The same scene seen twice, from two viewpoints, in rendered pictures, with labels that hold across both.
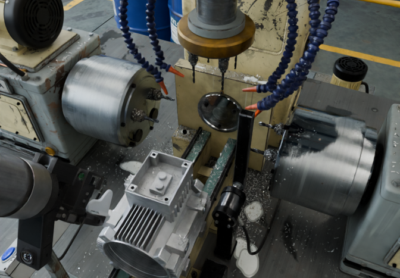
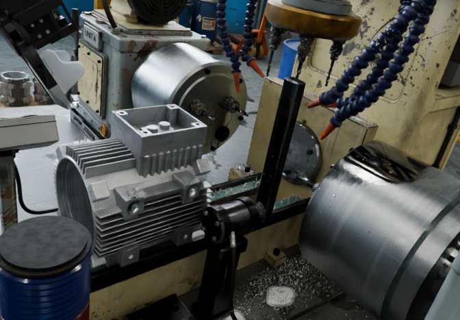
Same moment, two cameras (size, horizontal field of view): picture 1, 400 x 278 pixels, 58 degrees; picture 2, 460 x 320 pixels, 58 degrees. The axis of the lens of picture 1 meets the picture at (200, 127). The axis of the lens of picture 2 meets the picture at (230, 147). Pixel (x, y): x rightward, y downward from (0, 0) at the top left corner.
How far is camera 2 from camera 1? 0.43 m
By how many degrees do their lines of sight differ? 27
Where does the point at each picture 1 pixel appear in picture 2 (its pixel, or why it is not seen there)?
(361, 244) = not seen: outside the picture
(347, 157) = (422, 205)
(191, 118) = (262, 157)
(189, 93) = (270, 118)
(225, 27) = not seen: outside the picture
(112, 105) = (174, 79)
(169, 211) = (140, 148)
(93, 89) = (167, 62)
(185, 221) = (158, 187)
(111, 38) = not seen: hidden behind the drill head
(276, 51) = (392, 99)
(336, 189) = (386, 248)
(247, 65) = not seen: hidden behind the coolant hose
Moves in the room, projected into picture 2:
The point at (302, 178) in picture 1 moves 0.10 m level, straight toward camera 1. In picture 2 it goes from (343, 217) to (296, 236)
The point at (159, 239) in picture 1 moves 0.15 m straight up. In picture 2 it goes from (111, 178) to (116, 80)
